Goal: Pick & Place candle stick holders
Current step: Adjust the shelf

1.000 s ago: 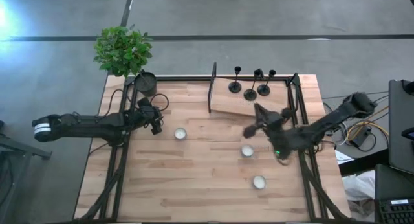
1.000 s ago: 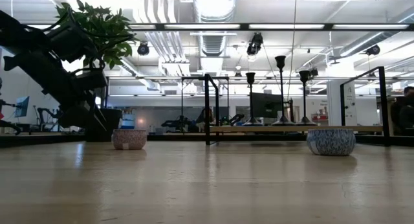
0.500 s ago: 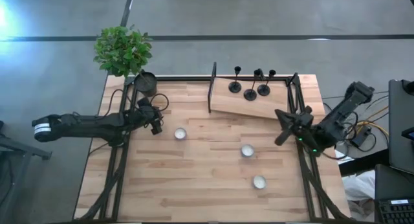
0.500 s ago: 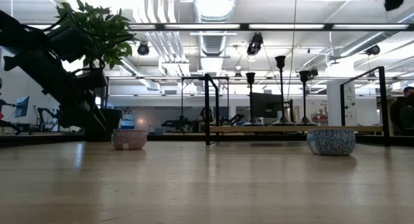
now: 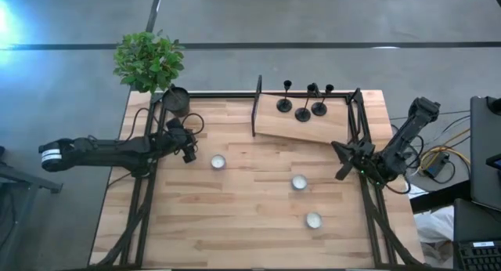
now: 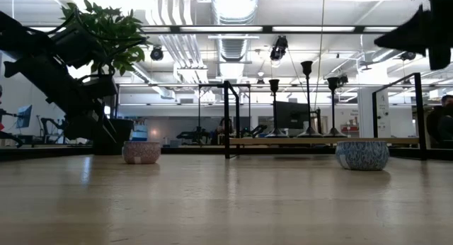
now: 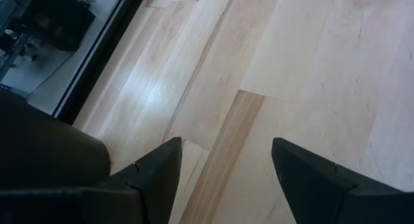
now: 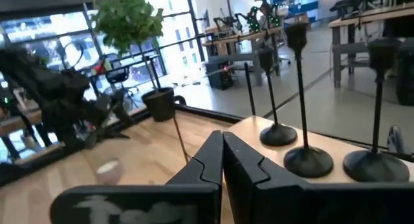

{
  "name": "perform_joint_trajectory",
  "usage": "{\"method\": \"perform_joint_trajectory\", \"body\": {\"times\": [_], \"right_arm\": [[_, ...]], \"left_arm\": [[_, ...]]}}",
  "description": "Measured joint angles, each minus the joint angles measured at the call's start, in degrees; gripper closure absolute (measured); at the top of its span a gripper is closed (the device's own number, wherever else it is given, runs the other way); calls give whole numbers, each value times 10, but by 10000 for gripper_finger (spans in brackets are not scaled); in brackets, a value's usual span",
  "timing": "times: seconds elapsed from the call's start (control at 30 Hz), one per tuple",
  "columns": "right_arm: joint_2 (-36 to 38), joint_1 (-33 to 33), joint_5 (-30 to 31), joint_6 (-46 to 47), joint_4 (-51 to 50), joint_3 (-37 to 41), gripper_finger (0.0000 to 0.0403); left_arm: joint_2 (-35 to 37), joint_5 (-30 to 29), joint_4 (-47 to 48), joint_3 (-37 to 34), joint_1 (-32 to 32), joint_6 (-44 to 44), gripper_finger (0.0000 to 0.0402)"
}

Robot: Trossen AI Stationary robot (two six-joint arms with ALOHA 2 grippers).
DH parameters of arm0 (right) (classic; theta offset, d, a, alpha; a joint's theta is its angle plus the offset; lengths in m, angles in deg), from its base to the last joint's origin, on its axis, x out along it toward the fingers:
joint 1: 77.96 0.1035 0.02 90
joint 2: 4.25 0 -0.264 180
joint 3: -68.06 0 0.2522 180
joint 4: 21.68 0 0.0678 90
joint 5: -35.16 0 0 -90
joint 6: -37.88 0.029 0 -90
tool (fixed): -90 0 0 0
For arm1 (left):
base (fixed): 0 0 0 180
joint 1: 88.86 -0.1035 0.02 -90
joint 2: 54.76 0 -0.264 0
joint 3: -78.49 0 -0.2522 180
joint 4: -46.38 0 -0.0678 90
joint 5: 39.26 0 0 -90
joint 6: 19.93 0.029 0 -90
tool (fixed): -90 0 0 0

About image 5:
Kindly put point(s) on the black power adapter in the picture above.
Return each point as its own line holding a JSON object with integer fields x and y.
{"x": 436, "y": 166}

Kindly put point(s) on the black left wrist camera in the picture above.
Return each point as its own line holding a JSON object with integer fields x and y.
{"x": 175, "y": 125}

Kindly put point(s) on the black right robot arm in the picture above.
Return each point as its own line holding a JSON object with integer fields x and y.
{"x": 403, "y": 142}

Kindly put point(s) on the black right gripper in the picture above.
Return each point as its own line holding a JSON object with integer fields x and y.
{"x": 364, "y": 155}

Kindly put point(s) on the black metal candlestick holder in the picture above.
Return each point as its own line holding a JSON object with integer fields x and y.
{"x": 319, "y": 109}
{"x": 284, "y": 105}
{"x": 302, "y": 114}

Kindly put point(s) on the black metal rig frame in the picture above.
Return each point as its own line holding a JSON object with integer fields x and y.
{"x": 219, "y": 95}

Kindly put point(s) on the black keyboard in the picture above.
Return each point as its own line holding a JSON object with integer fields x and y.
{"x": 479, "y": 257}

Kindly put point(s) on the green potted plant black pot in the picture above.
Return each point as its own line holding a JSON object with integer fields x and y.
{"x": 148, "y": 61}

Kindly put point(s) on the pink patterned candle tin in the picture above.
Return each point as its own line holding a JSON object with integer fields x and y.
{"x": 218, "y": 161}

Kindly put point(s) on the black equipment case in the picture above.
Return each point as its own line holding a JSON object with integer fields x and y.
{"x": 477, "y": 224}

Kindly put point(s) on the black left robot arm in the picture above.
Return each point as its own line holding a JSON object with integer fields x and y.
{"x": 98, "y": 149}

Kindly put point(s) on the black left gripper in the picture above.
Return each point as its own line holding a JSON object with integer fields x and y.
{"x": 184, "y": 138}

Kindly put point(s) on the white plastic bag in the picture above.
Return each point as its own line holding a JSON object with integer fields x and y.
{"x": 434, "y": 228}

